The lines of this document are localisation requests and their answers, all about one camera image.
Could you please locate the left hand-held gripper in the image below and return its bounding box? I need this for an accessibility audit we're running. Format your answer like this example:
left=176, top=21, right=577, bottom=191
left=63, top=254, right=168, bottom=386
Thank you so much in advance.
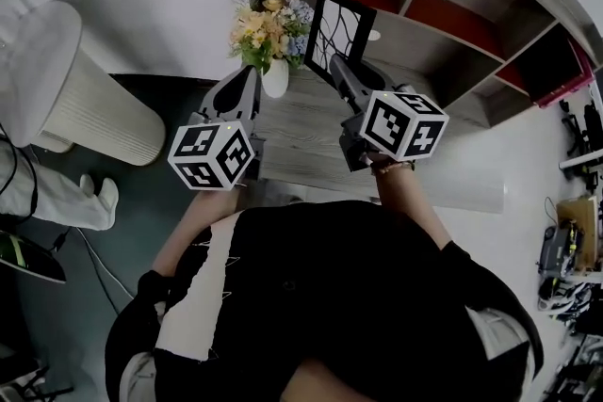
left=167, top=65, right=268, bottom=191

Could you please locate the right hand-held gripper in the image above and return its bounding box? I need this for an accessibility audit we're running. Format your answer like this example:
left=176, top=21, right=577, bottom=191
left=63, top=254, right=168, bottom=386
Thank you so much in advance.
left=329, top=55, right=449, bottom=173

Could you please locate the black picture frame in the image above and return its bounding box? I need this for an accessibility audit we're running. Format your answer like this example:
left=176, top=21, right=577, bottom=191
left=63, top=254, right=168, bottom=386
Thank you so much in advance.
left=303, top=0, right=378, bottom=84

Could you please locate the grey wooden wall shelf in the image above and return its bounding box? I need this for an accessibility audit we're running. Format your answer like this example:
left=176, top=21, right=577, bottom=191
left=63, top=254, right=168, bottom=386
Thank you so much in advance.
left=239, top=0, right=603, bottom=129

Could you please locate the person's left forearm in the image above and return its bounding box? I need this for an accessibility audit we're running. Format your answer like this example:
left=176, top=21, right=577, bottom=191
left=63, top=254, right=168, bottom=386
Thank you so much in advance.
left=150, top=188, right=241, bottom=277

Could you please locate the person's right forearm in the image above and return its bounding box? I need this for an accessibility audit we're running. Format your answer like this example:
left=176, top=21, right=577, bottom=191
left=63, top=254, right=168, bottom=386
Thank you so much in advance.
left=371, top=164, right=456, bottom=253

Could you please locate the yellow and blue flower bouquet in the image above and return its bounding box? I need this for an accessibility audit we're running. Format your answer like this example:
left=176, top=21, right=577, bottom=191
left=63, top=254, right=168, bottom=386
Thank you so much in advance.
left=228, top=0, right=315, bottom=76

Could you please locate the person's black shirt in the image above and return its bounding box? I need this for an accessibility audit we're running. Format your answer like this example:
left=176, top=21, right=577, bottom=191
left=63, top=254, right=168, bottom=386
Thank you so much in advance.
left=104, top=200, right=546, bottom=402

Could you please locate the white curved workbench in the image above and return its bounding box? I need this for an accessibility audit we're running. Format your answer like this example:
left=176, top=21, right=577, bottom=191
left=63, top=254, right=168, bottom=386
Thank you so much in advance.
left=559, top=70, right=603, bottom=284

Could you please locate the black and yellow device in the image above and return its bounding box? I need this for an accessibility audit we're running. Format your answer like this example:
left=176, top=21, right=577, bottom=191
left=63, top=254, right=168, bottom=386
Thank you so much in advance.
left=536, top=225, right=579, bottom=280

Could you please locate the wooden crate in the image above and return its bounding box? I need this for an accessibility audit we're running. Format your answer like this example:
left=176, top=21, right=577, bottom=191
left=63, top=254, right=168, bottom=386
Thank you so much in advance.
left=555, top=195, right=602, bottom=273

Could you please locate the black round seat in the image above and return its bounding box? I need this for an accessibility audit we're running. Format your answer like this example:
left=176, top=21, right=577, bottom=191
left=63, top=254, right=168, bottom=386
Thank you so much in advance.
left=0, top=229, right=68, bottom=285

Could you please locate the pile of sneakers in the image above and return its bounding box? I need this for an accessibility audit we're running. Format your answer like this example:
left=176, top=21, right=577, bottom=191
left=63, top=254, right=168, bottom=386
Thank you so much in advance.
left=536, top=281, right=603, bottom=331

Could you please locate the red beaded bracelet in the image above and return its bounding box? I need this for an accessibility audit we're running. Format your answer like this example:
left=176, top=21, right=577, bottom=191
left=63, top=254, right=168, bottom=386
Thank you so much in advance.
left=370, top=158, right=416, bottom=176

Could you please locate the white ribbed round pedestal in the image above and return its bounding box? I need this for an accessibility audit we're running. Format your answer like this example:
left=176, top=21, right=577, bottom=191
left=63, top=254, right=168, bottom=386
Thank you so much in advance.
left=0, top=0, right=167, bottom=168

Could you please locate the white floor cable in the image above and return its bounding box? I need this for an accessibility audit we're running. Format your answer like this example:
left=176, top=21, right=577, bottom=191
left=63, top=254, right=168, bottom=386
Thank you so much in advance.
left=74, top=228, right=136, bottom=300

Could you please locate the black hanging cable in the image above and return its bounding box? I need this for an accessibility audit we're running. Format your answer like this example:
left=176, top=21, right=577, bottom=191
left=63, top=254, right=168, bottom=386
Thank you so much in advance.
left=0, top=124, right=40, bottom=223

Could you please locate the black floor cable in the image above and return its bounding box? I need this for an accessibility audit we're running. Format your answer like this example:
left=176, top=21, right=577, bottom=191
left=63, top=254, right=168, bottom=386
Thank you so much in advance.
left=86, top=244, right=122, bottom=316

